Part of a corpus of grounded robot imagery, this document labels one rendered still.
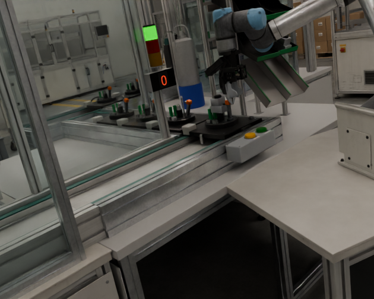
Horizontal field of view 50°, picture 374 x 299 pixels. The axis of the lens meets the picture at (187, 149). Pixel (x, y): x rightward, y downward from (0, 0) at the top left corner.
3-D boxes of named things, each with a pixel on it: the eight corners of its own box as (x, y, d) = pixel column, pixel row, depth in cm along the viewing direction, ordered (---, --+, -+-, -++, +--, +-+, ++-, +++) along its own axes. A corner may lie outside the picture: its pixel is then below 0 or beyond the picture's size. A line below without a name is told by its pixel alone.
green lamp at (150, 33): (160, 38, 154) (158, 25, 152) (150, 40, 151) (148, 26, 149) (152, 39, 158) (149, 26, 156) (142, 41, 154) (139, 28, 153)
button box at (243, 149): (276, 143, 155) (274, 129, 153) (241, 163, 142) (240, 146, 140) (261, 142, 160) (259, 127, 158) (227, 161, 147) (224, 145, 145)
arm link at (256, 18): (271, 19, 150) (243, 24, 156) (261, 1, 141) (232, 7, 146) (269, 38, 148) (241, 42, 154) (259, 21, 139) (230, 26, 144)
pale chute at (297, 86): (304, 92, 191) (309, 86, 187) (285, 99, 184) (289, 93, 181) (269, 51, 201) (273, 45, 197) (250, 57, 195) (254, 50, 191)
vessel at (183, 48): (205, 81, 262) (195, 21, 251) (189, 86, 254) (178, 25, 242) (190, 82, 273) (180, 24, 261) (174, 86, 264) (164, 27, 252)
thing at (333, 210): (571, 155, 120) (573, 146, 119) (333, 265, 91) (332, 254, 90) (380, 120, 182) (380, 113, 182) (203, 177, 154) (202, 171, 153)
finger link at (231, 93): (236, 106, 156) (233, 83, 153) (225, 106, 160) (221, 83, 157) (241, 104, 158) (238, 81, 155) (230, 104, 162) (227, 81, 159)
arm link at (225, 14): (228, 7, 144) (207, 11, 148) (233, 38, 147) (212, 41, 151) (237, 6, 150) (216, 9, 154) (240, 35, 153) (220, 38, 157)
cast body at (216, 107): (229, 110, 167) (227, 94, 165) (222, 113, 164) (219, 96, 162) (214, 110, 173) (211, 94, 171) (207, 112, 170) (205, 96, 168)
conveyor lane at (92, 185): (264, 142, 172) (262, 120, 169) (98, 232, 119) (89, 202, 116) (215, 136, 192) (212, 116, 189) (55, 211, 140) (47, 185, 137)
